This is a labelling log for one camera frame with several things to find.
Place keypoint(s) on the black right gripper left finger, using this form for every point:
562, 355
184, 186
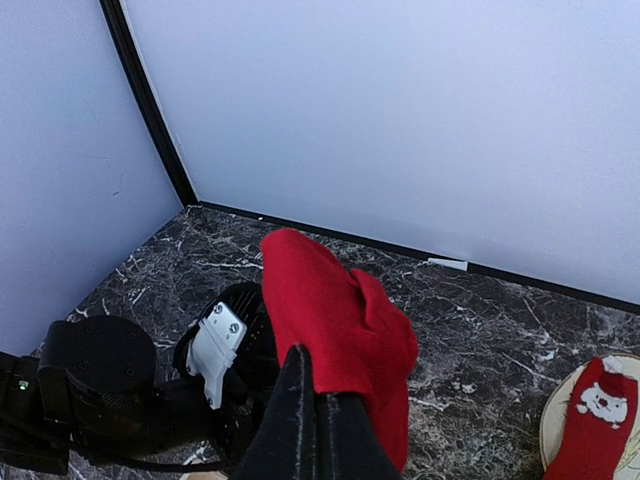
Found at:
284, 446

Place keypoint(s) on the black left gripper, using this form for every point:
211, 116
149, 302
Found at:
179, 412

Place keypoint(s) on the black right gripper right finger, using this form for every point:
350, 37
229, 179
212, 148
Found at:
347, 446

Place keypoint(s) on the plain red sock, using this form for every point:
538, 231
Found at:
359, 341

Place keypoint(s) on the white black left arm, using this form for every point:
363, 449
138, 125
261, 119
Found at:
92, 392

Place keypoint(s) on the round beige decorated plate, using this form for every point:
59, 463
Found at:
590, 425

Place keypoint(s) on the white tape strip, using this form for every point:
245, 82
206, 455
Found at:
448, 263

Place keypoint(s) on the red santa sock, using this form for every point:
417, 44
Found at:
595, 420

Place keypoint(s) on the black left corner post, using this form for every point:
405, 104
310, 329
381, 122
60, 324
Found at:
130, 60

